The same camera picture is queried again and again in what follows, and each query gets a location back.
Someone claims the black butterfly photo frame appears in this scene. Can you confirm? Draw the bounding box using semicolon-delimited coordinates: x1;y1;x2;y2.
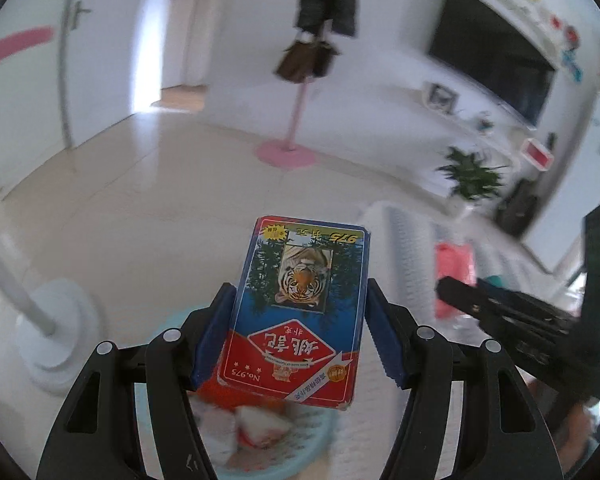
424;81;458;115

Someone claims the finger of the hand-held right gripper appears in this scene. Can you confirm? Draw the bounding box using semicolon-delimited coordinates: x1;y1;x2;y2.
437;276;583;331
480;320;600;403

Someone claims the black handbag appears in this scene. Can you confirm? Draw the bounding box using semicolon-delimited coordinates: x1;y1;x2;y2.
312;37;342;78

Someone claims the red white wall box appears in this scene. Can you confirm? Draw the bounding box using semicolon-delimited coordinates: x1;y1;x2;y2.
521;137;553;171

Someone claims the pink coat stand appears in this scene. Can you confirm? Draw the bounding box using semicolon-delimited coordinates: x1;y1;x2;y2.
255;30;317;170

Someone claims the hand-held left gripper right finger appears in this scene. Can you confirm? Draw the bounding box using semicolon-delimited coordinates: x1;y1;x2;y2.
365;277;566;480

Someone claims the pink table top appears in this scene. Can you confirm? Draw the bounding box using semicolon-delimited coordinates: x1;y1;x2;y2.
0;26;56;73

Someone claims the brown handbag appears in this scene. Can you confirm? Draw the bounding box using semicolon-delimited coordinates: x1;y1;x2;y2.
274;40;321;82

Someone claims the grey striped woven mat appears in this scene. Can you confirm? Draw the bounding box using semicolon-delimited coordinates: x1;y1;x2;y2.
325;199;588;480

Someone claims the teal wall picture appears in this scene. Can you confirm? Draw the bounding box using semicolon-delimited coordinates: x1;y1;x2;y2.
562;50;584;82

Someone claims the potted green plant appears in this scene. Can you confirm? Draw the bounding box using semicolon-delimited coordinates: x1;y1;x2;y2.
437;146;506;218

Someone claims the black flat television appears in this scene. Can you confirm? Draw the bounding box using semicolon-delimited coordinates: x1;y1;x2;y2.
426;0;556;128

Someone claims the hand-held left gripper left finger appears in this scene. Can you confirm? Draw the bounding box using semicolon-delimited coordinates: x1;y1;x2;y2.
35;282;238;480

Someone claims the red blue card box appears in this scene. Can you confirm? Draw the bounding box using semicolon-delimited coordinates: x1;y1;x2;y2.
216;216;371;412

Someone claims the teal plastic basket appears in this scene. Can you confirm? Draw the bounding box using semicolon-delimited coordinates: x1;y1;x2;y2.
130;310;341;480

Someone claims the white curved wall shelf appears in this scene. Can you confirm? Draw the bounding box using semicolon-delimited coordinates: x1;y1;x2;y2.
395;80;531;161

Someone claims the black guitar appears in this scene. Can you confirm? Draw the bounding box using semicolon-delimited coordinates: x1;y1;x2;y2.
495;132;556;238

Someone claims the orange plastic bag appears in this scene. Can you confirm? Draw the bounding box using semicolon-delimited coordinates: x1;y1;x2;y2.
434;241;477;318

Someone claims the white door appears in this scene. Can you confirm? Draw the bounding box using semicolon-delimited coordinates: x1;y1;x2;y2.
60;0;156;151

